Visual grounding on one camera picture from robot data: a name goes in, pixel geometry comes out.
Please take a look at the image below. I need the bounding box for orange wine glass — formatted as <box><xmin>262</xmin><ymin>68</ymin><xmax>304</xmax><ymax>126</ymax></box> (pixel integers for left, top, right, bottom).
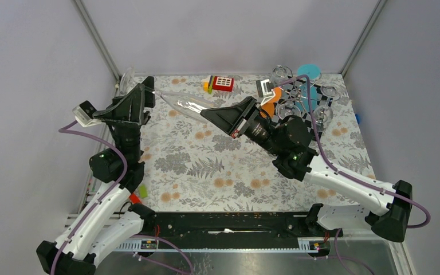
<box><xmin>261</xmin><ymin>87</ymin><xmax>282</xmax><ymax>118</ymax></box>

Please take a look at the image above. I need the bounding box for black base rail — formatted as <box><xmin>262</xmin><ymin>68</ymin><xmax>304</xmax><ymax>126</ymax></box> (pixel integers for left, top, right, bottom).
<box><xmin>141</xmin><ymin>212</ymin><xmax>337</xmax><ymax>250</ymax></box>

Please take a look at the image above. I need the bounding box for black white chess board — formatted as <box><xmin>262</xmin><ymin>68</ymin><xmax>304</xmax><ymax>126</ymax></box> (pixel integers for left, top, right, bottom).
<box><xmin>280</xmin><ymin>77</ymin><xmax>342</xmax><ymax>142</ymax></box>

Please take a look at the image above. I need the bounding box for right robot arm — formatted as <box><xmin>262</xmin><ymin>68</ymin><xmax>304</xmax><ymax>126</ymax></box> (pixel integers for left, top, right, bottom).
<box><xmin>199</xmin><ymin>97</ymin><xmax>413</xmax><ymax>242</ymax></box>

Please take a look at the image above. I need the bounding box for clear wine glass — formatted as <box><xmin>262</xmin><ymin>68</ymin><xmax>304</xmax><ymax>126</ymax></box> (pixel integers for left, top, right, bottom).
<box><xmin>320</xmin><ymin>85</ymin><xmax>343</xmax><ymax>101</ymax></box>
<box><xmin>275</xmin><ymin>101</ymin><xmax>302</xmax><ymax>120</ymax></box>
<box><xmin>269</xmin><ymin>65</ymin><xmax>292</xmax><ymax>87</ymax></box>

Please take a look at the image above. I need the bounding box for green small block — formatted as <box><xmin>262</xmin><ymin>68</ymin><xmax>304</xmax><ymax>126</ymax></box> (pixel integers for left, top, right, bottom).
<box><xmin>138</xmin><ymin>185</ymin><xmax>148</xmax><ymax>198</ymax></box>

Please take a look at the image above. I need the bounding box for clear champagne flute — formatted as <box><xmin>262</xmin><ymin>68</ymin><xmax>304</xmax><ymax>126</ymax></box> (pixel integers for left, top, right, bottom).
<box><xmin>117</xmin><ymin>68</ymin><xmax>220</xmax><ymax>124</ymax></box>

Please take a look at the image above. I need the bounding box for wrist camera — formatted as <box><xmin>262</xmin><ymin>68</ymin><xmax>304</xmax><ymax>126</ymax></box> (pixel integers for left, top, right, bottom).
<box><xmin>256</xmin><ymin>79</ymin><xmax>276</xmax><ymax>106</ymax></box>
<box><xmin>72</xmin><ymin>100</ymin><xmax>105</xmax><ymax>128</ymax></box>

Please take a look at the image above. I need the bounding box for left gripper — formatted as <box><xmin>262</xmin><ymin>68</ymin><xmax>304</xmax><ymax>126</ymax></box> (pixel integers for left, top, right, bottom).
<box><xmin>96</xmin><ymin>76</ymin><xmax>156</xmax><ymax>165</ymax></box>

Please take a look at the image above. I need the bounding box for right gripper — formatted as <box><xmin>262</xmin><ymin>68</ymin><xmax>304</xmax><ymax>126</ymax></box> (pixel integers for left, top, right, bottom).
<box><xmin>200</xmin><ymin>96</ymin><xmax>283</xmax><ymax>156</ymax></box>

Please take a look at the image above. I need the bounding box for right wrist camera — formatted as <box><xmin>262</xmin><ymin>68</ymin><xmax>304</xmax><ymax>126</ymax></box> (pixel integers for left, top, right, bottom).
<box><xmin>256</xmin><ymin>79</ymin><xmax>276</xmax><ymax>106</ymax></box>

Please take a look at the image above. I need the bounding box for red small block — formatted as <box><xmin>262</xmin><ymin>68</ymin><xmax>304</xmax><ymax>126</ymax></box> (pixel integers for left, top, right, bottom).
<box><xmin>129</xmin><ymin>193</ymin><xmax>141</xmax><ymax>204</ymax></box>

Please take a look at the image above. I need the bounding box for chrome wine glass rack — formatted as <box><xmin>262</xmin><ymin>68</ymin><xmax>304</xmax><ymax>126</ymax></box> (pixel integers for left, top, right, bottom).
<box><xmin>280</xmin><ymin>81</ymin><xmax>331</xmax><ymax>126</ymax></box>

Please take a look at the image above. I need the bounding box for colourful toy brick block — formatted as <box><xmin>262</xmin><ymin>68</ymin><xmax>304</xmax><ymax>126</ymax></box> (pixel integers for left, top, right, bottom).
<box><xmin>201</xmin><ymin>75</ymin><xmax>234</xmax><ymax>94</ymax></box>

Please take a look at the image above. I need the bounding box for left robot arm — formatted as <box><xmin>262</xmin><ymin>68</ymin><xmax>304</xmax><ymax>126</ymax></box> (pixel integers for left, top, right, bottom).
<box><xmin>36</xmin><ymin>76</ymin><xmax>155</xmax><ymax>274</ymax></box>

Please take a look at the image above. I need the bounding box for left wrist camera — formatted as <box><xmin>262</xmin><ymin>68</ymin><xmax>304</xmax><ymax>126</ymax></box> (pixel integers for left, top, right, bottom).
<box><xmin>72</xmin><ymin>100</ymin><xmax>105</xmax><ymax>128</ymax></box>

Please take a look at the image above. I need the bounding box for teal wine glass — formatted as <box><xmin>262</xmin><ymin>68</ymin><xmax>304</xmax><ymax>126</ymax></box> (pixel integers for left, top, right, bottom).
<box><xmin>294</xmin><ymin>64</ymin><xmax>321</xmax><ymax>113</ymax></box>

